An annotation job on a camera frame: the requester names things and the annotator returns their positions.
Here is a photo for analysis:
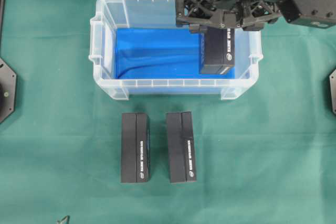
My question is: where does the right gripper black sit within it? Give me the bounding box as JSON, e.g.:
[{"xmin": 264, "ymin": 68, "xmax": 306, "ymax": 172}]
[{"xmin": 175, "ymin": 0, "xmax": 281, "ymax": 33}]

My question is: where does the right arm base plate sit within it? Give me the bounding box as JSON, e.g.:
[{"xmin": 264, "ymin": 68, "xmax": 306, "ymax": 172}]
[{"xmin": 329, "ymin": 69, "xmax": 336, "ymax": 115}]

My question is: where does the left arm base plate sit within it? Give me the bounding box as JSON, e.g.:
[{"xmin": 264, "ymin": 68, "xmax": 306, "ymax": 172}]
[{"xmin": 0, "ymin": 59, "xmax": 17, "ymax": 123}]

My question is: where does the clear plastic storage case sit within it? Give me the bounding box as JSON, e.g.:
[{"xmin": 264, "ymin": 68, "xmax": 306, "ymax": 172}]
[{"xmin": 89, "ymin": 0, "xmax": 264, "ymax": 100}]

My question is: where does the blue cloth in case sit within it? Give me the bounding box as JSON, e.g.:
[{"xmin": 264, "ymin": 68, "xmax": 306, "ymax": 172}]
[{"xmin": 114, "ymin": 28, "xmax": 235, "ymax": 80}]

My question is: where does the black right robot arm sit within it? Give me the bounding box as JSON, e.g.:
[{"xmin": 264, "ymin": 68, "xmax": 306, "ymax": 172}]
[{"xmin": 175, "ymin": 0, "xmax": 335, "ymax": 33}]

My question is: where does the small dark tool tip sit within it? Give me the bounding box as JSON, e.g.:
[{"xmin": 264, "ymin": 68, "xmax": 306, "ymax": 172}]
[{"xmin": 54, "ymin": 213, "xmax": 71, "ymax": 224}]

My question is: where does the black RealSense box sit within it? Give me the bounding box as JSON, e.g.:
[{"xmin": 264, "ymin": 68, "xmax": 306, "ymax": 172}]
[
  {"xmin": 121, "ymin": 113, "xmax": 151, "ymax": 184},
  {"xmin": 166, "ymin": 112, "xmax": 197, "ymax": 183},
  {"xmin": 199, "ymin": 27, "xmax": 235, "ymax": 75}
]

